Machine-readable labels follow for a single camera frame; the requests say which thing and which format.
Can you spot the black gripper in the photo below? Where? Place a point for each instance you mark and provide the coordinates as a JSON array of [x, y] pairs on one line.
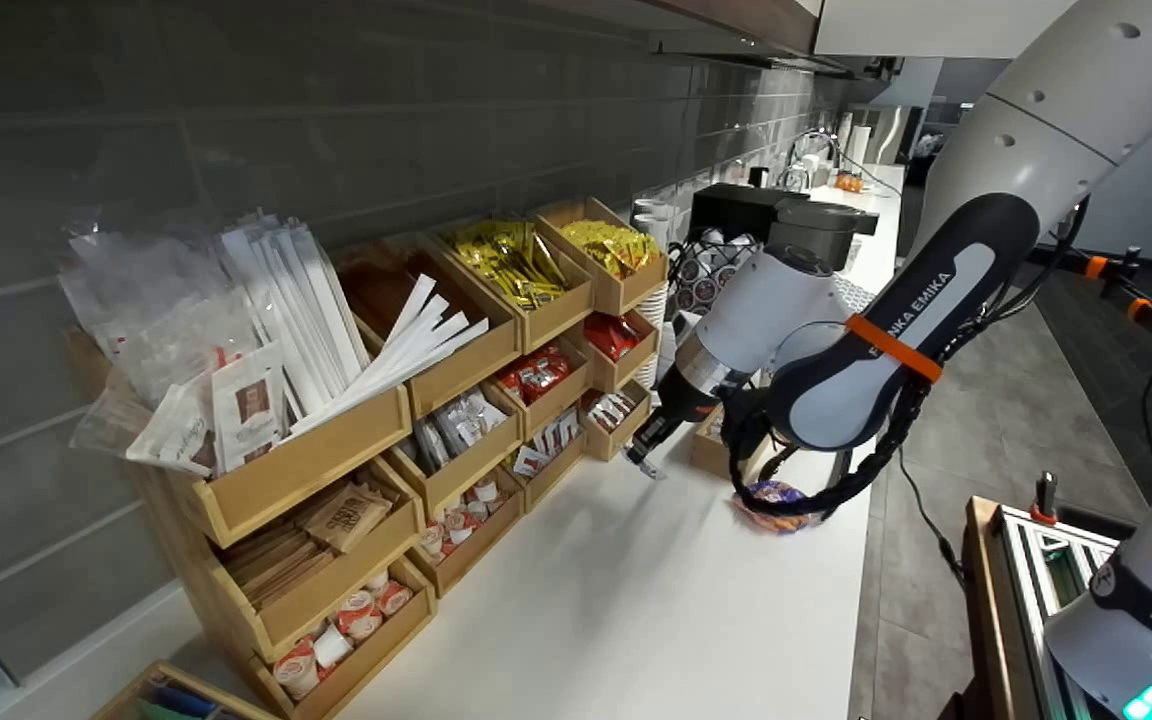
[[684, 407]]

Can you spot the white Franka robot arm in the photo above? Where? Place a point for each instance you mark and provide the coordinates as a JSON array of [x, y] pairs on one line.
[[1068, 132]]

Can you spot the small wooden packet box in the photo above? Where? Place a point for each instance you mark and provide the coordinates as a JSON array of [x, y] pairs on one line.
[[711, 448]]

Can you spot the red ketchup packets pile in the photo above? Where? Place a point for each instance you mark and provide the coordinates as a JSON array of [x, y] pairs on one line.
[[614, 335]]

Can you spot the wooden tiered condiment organizer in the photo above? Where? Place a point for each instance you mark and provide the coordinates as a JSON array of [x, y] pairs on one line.
[[298, 466], [554, 318], [460, 368], [630, 284]]

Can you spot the silver white packets pile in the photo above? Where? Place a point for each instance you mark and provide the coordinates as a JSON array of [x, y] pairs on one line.
[[458, 424]]

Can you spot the yellow mustard packets pile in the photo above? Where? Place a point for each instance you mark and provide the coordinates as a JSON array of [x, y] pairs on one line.
[[609, 246]]

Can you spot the red white round packets pile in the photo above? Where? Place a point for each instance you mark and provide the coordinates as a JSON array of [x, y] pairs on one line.
[[458, 516]]

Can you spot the gold yellow packets pile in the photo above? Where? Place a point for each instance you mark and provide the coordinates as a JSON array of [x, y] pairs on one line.
[[511, 260]]

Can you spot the black coffee machine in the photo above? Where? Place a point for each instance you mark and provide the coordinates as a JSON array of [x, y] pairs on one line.
[[801, 227]]

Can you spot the white paper stick packs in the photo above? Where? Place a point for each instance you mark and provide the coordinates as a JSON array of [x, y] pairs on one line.
[[416, 342]]

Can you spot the brown sugar packets pile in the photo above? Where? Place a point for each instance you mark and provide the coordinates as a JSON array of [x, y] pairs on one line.
[[344, 514]]

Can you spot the red white creamer cups pile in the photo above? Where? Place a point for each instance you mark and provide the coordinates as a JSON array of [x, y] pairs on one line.
[[339, 624]]

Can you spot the wood and aluminium cart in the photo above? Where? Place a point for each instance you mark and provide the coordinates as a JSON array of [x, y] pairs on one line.
[[1000, 601]]

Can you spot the red black hand tool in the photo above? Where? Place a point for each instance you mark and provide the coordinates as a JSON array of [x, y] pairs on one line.
[[1046, 496]]

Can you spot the clear wrapped straws bundle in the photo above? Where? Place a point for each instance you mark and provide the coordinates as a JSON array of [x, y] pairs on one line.
[[288, 303]]

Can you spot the wooden stir sticks pile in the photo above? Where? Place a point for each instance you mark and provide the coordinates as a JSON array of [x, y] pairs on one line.
[[270, 552]]

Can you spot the white tea bag packet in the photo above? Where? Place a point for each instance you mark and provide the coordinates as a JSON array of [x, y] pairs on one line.
[[249, 407]]

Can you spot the orange clamp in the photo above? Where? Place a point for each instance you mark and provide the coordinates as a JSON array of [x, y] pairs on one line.
[[1138, 308], [1097, 265]]

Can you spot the low wooden box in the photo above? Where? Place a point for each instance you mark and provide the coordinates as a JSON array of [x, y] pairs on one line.
[[191, 697]]

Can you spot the clear plastic cutlery bag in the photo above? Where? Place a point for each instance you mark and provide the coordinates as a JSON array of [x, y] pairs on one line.
[[137, 307]]

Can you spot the upper wall cabinet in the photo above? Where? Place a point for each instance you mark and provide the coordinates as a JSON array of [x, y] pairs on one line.
[[739, 19]]

